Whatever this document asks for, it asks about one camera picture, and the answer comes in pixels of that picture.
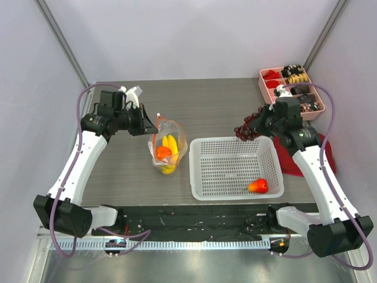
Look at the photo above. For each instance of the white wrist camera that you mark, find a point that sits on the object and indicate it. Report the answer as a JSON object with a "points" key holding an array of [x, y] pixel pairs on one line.
{"points": [[130, 97], [281, 91]]}

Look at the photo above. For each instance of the yellow striped rolled cloth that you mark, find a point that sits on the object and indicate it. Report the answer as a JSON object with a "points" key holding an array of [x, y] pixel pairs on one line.
{"points": [[297, 78]]}

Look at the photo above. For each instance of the red cloth piece upper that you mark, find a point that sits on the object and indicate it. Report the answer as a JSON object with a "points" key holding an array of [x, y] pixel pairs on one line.
{"points": [[271, 75]]}

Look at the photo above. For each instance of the clear zip bag orange zipper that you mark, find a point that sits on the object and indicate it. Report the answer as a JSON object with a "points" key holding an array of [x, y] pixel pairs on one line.
{"points": [[166, 127]]}

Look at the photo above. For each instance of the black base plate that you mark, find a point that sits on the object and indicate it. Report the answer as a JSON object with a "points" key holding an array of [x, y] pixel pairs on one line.
{"points": [[196, 223]]}

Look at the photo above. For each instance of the aluminium frame rail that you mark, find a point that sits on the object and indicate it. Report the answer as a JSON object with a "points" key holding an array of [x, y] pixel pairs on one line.
{"points": [[61, 40]]}

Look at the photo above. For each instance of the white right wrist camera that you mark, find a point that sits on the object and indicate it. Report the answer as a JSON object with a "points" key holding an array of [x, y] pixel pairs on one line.
{"points": [[281, 91]]}

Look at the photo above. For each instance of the dark red toy grapes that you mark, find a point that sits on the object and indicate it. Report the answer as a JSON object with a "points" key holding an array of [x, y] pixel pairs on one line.
{"points": [[244, 132]]}

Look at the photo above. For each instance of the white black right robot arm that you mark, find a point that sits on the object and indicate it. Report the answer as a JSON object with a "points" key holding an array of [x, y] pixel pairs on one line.
{"points": [[339, 226]]}

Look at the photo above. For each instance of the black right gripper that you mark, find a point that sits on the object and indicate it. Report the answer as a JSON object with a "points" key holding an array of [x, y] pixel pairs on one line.
{"points": [[260, 123]]}

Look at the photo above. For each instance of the black floral rolled cloth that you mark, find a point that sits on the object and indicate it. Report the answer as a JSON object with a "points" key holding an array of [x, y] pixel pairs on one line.
{"points": [[293, 69]]}

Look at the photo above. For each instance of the white slotted cable duct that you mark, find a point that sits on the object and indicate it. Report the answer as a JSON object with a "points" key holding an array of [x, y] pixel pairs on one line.
{"points": [[112, 244]]}

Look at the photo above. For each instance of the red cloth piece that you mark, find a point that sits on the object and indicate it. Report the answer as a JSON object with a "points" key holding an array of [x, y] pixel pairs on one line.
{"points": [[271, 75], [270, 84]]}

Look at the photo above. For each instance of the dark dotted rolled cloth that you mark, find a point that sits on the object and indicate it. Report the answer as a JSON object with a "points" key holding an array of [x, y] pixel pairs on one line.
{"points": [[309, 107]]}

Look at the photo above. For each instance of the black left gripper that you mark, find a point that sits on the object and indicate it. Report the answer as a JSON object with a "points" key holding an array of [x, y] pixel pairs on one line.
{"points": [[144, 126]]}

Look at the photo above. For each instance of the folded red cloth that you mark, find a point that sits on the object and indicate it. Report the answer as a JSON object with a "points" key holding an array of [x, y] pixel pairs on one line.
{"points": [[288, 166]]}

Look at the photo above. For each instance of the red cloth piece lower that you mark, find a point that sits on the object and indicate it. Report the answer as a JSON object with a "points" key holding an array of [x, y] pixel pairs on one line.
{"points": [[270, 84]]}

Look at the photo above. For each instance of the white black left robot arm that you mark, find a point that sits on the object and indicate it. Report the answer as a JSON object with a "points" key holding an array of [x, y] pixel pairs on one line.
{"points": [[60, 209]]}

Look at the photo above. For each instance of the orange toy pumpkin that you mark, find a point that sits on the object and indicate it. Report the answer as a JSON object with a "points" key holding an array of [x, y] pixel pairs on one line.
{"points": [[163, 152]]}

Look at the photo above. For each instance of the pink compartment tray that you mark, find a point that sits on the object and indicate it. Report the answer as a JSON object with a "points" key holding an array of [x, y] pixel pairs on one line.
{"points": [[269, 96]]}

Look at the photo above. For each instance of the dark patterned rolled cloth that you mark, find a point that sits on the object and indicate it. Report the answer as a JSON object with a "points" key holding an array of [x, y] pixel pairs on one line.
{"points": [[306, 98]]}

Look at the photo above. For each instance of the white perforated plastic basket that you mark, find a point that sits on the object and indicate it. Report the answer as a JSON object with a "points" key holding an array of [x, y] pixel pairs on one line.
{"points": [[221, 167]]}

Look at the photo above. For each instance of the yellow toy banana bunch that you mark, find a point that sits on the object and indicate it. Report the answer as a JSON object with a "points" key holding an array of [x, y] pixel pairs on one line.
{"points": [[170, 142]]}

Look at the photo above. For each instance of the dark brown rolled cloth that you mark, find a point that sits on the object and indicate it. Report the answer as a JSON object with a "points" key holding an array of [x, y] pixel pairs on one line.
{"points": [[300, 89]]}

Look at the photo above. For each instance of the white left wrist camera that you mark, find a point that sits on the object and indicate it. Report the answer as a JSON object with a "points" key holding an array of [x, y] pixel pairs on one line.
{"points": [[130, 97]]}

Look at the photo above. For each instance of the red toy pepper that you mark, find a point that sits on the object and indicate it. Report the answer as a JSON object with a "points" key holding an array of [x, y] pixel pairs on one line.
{"points": [[259, 186]]}

